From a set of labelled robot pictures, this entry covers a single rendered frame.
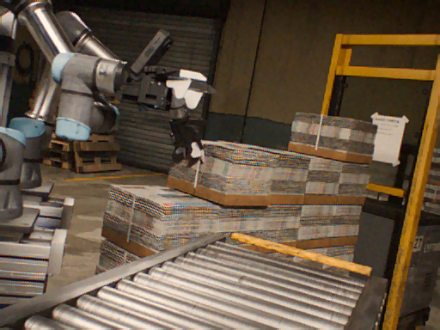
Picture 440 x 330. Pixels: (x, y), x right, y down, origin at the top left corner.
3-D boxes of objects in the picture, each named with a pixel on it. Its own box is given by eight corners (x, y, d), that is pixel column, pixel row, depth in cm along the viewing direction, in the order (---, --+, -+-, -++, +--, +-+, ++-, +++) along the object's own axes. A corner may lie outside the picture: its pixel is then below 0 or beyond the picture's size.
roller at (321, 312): (167, 267, 129) (162, 255, 125) (355, 324, 111) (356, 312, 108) (157, 284, 126) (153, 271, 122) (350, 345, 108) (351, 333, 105)
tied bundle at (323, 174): (245, 188, 272) (253, 146, 270) (278, 190, 293) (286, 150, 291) (302, 205, 245) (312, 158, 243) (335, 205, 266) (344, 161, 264)
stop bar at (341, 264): (233, 237, 163) (234, 231, 163) (371, 274, 147) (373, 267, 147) (229, 239, 160) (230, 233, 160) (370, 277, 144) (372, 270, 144)
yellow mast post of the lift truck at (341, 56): (286, 290, 351) (335, 33, 335) (294, 289, 357) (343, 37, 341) (297, 295, 344) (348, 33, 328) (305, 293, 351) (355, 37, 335)
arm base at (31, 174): (-8, 183, 175) (-4, 155, 174) (0, 176, 190) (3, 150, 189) (39, 189, 179) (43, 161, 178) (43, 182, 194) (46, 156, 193)
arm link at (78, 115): (100, 143, 123) (107, 97, 122) (79, 143, 112) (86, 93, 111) (71, 137, 124) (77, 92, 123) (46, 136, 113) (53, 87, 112)
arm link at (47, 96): (7, 147, 188) (56, 6, 185) (17, 144, 203) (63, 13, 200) (39, 158, 190) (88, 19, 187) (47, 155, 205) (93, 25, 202)
